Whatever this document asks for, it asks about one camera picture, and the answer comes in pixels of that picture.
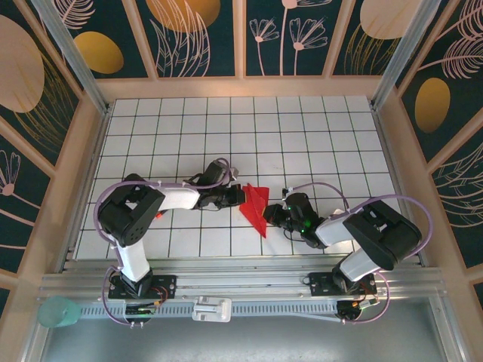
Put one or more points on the red square paper sheet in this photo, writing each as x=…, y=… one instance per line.
x=256, y=211

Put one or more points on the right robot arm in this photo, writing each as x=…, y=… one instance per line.
x=381, y=234

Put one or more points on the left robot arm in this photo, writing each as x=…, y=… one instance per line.
x=124, y=222

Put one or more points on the black round controller puck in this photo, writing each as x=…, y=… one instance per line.
x=356, y=311
x=141, y=315

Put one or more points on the teal translucent cup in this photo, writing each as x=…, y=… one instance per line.
x=58, y=312

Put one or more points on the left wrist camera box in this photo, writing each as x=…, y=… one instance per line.
x=234, y=174

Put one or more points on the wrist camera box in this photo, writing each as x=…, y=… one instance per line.
x=234, y=174
x=288, y=190

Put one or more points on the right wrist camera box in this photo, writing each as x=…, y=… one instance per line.
x=288, y=190

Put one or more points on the aluminium table rail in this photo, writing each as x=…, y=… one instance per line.
x=241, y=277

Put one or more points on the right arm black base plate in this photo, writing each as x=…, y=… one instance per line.
x=320, y=283

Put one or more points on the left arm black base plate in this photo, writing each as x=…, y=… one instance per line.
x=166, y=286

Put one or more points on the aluminium side rail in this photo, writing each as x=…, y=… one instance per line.
x=386, y=151
x=96, y=151

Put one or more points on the white plastic bracket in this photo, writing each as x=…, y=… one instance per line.
x=211, y=309

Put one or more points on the aluminium frame post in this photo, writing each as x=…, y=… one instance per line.
x=71, y=56
x=405, y=53

